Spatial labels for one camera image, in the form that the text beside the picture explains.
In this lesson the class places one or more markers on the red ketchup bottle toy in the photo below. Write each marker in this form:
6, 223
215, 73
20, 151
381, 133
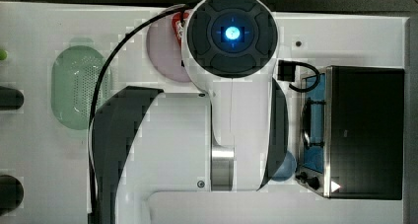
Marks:
178, 24

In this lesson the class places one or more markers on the green perforated colander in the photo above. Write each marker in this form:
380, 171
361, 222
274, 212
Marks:
75, 73

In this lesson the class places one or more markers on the green toy knob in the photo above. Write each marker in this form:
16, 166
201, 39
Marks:
3, 54

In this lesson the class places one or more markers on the black toaster oven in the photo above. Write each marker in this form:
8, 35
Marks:
352, 133

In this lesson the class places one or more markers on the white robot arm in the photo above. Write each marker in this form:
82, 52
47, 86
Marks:
230, 136

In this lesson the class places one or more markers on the blue small bowl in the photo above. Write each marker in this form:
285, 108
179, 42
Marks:
287, 169

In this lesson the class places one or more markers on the pink round plate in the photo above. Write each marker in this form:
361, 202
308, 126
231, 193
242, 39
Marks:
164, 51

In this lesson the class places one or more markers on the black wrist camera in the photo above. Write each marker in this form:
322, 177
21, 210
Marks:
286, 71

